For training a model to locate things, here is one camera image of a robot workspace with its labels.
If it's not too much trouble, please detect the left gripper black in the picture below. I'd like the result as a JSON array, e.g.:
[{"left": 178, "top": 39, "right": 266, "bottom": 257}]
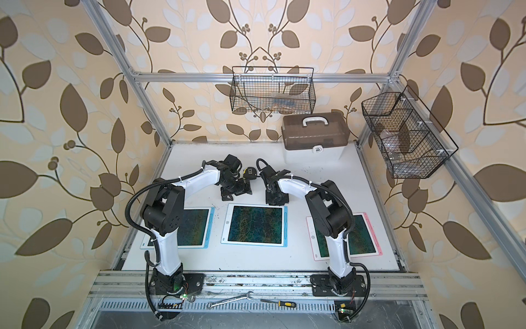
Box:
[{"left": 220, "top": 177, "right": 253, "bottom": 200}]

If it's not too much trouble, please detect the blue writing tablet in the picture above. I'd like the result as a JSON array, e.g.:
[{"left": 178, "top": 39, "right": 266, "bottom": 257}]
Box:
[
  {"left": 140, "top": 206, "right": 215, "bottom": 250},
  {"left": 221, "top": 204, "right": 288, "bottom": 248}
]

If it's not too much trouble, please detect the pink writing tablet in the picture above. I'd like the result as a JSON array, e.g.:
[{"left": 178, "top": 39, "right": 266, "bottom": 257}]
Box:
[{"left": 306, "top": 212, "right": 383, "bottom": 261}]

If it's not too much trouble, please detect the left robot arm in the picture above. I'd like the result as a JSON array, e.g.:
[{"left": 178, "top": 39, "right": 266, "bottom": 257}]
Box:
[{"left": 124, "top": 154, "right": 252, "bottom": 291}]

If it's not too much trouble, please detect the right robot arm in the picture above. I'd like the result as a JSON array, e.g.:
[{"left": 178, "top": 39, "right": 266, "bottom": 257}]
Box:
[{"left": 256, "top": 158, "right": 366, "bottom": 296}]

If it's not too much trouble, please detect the black yellow tape measure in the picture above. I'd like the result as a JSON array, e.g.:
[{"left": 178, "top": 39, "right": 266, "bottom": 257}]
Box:
[{"left": 243, "top": 167, "right": 261, "bottom": 180}]

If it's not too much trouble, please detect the brown lid storage box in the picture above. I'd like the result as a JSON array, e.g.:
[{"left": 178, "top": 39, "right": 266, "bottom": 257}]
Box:
[{"left": 282, "top": 112, "right": 350, "bottom": 164}]

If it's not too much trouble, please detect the yellow black screwdriver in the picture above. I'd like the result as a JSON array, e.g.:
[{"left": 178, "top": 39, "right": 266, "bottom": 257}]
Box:
[{"left": 260, "top": 299, "right": 297, "bottom": 308}]

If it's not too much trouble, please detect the silver wrench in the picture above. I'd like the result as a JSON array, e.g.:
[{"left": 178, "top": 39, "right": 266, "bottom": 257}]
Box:
[{"left": 206, "top": 291, "right": 253, "bottom": 309}]

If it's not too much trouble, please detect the black wire basket back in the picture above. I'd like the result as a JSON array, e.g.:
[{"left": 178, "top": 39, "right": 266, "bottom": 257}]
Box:
[{"left": 228, "top": 65, "right": 316, "bottom": 115}]

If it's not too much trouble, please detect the black wire basket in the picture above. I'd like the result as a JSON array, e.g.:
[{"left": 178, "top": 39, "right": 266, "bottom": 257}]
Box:
[
  {"left": 361, "top": 86, "right": 458, "bottom": 179},
  {"left": 228, "top": 65, "right": 316, "bottom": 115}
]

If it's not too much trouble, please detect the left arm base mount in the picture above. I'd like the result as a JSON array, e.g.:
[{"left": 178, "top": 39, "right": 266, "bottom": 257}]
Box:
[{"left": 146, "top": 271, "right": 205, "bottom": 296}]

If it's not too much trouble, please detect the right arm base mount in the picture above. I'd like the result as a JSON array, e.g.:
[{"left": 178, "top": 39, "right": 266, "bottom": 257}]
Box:
[{"left": 310, "top": 273, "right": 368, "bottom": 298}]

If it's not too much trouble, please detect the black wire basket right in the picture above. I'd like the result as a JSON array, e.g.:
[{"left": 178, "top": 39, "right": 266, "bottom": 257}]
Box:
[{"left": 361, "top": 86, "right": 458, "bottom": 179}]

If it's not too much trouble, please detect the aluminium frame rail front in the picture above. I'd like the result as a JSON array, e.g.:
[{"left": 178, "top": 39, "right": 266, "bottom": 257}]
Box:
[{"left": 88, "top": 271, "right": 428, "bottom": 301}]

